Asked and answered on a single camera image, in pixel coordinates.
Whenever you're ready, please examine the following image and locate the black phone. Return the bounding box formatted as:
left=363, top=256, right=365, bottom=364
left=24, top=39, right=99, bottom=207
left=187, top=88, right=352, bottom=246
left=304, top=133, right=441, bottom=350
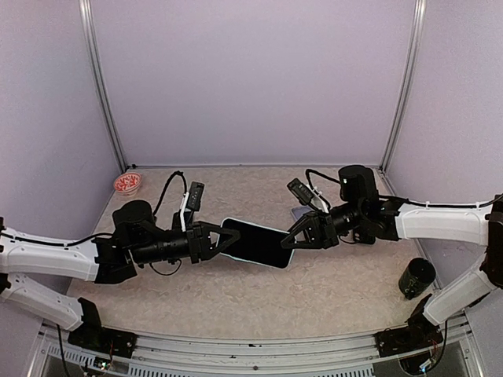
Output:
left=220, top=219, right=291, bottom=269
left=171, top=210, right=194, bottom=232

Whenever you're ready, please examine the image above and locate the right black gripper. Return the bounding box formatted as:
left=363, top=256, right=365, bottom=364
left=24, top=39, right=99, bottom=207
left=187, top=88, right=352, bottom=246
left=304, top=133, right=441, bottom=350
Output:
left=279, top=200, right=365, bottom=250

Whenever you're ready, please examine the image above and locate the red white patterned bowl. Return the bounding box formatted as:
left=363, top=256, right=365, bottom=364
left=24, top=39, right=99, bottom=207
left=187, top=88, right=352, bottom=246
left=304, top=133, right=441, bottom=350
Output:
left=113, top=172, right=142, bottom=196

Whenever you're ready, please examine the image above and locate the right aluminium frame post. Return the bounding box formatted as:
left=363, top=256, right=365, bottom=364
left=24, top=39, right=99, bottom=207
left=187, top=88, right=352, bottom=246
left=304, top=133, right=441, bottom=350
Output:
left=380, top=0, right=428, bottom=174

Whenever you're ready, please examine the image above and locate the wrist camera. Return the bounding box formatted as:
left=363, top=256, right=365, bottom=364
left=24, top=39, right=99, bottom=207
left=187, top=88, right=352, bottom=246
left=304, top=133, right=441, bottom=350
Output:
left=287, top=178, right=330, bottom=213
left=180, top=181, right=205, bottom=213

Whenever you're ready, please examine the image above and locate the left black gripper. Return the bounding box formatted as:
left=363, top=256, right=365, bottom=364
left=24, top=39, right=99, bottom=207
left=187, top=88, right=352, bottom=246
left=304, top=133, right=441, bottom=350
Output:
left=131, top=220, right=240, bottom=265

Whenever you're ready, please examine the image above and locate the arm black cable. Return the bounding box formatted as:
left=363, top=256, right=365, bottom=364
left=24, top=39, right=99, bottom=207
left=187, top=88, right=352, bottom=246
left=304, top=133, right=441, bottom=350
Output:
left=0, top=170, right=188, bottom=377
left=305, top=168, right=503, bottom=354

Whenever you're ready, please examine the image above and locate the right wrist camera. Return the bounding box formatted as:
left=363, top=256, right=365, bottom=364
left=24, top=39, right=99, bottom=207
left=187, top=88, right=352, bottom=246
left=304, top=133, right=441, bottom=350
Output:
left=287, top=178, right=330, bottom=213

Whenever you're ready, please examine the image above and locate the lilac phone case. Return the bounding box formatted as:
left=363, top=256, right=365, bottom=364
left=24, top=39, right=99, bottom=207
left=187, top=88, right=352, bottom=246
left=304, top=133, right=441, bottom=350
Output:
left=291, top=206, right=314, bottom=221

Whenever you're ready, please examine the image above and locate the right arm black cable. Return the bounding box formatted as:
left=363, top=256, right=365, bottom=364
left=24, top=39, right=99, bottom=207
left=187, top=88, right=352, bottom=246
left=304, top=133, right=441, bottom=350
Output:
left=305, top=168, right=503, bottom=354

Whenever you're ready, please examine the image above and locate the light blue phone case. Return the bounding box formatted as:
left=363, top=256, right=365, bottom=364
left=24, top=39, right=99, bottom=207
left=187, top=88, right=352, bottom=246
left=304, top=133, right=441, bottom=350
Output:
left=218, top=218, right=295, bottom=270

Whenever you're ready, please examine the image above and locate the black cup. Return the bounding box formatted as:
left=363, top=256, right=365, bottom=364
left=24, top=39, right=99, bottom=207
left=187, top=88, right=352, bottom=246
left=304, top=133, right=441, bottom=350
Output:
left=398, top=258, right=436, bottom=300

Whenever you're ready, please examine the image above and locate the left aluminium frame post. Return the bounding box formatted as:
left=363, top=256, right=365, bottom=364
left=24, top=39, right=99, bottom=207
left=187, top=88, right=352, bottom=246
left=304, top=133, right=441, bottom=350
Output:
left=79, top=0, right=127, bottom=174

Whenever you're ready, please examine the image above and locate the aluminium frame post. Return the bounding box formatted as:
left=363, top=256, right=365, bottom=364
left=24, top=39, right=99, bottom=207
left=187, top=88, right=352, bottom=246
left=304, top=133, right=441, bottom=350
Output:
left=79, top=0, right=127, bottom=174
left=380, top=0, right=428, bottom=174

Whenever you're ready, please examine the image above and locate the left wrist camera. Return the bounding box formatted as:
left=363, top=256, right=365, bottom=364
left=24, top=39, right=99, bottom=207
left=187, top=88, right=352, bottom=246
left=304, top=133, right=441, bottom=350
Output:
left=180, top=181, right=205, bottom=213

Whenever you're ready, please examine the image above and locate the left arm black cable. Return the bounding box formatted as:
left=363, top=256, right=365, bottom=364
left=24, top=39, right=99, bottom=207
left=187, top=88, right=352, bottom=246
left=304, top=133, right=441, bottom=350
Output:
left=0, top=170, right=188, bottom=377

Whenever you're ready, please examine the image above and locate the front aluminium rail base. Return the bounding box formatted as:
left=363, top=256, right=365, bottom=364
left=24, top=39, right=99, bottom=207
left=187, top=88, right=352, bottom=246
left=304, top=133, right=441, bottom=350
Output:
left=22, top=314, right=486, bottom=376

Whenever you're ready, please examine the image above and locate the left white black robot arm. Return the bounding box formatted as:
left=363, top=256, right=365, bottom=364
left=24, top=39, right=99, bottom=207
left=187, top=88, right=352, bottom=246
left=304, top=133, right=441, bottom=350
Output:
left=1, top=200, right=240, bottom=358

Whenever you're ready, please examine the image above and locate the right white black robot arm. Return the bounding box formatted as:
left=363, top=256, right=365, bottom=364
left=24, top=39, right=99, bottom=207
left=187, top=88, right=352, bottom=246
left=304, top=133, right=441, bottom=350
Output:
left=281, top=165, right=502, bottom=357

